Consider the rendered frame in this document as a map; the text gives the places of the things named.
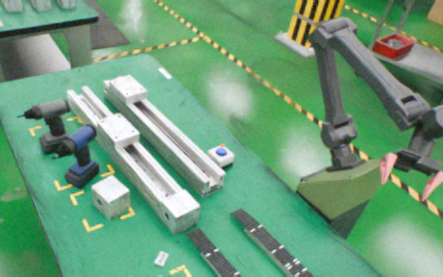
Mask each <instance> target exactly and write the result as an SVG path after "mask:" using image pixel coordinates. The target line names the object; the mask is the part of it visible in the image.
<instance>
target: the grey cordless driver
mask: <svg viewBox="0 0 443 277"><path fill-rule="evenodd" d="M69 112H70V108H69V104H68V102H67V100H65V99H62V100H61V99H60V100H56V101H51V102H47V103H42V104H38V105H35V106H32V108H31V109H30V110H28V111H26V112H24V114H22V115H18V116H17V117H21V116H25V118H26V119H35V120H39V119H41V118H43V119H44V121H45V124H46V125H48V126H49V129H50V132H47V133H43V137H40V138H39V142H40V145H41V147H42V149H43V151H44V154H45V155H49V154H53V153H56V152H57V150H58V149H59V147H60V146H61V141H64V140H65V139H66V138H68V137H69V135H68V133H67V131H65V130H64V124H63V121H62V116H61V114H65V113H69Z"/></svg>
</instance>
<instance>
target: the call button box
mask: <svg viewBox="0 0 443 277"><path fill-rule="evenodd" d="M219 147H221V145H220V146H217V147H215V148H212V149H210V150H209V151H208V154H207V156H208V157H209V158H210V159H211V160H212V161H213V162H214V163H215V164H217V165H218V166H219V167H220V168H221V169H222V170H223V169H225V168H229V167H232V166H233V162H234V154H233V153H232V152H231V151H230V150H229V149H227V148H226V147H225V146H224V147H223V148H225V149H226V151H227V152H226V154H225V155H219V154H218V153H217V149H218V148H219Z"/></svg>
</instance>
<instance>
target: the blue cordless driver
mask: <svg viewBox="0 0 443 277"><path fill-rule="evenodd" d="M96 136H97V134H96V130H95V128H94V127H93V126H92V125H90V124H87V125H85V126H83V127H82V128H81V129H79V130H78V131H76V132H75V133H74V134H72V135H71V136H69V137H68V138H66V139H65V140H64V141H61V146H60V147H59V149H58V150H57V152H56V153H57V155H56V156H55V157H54V158H53V160H55V159H56V158H57V157H60V158H62V157H65V156H72V155H73V154H74V157H75V158H76V159H77V162H76V163H75V164H73V165H72V166H71V167H69V168H68V170H67V171H66V172H65V174H64V179H65V180H66V182H67V183H68V184H70V185H72V186H74V187H75V188H77V189H82V188H83V187H84V186H85V185H87V184H88V182H89V181H90V180H91V179H93V178H94V177H95V176H96V175H97V174H98V173H99V172H100V171H99V164H97V163H96V162H95V161H93V160H91V159H90V153H89V150H88V143H89V142H90V141H92V140H94V139H95V138H96Z"/></svg>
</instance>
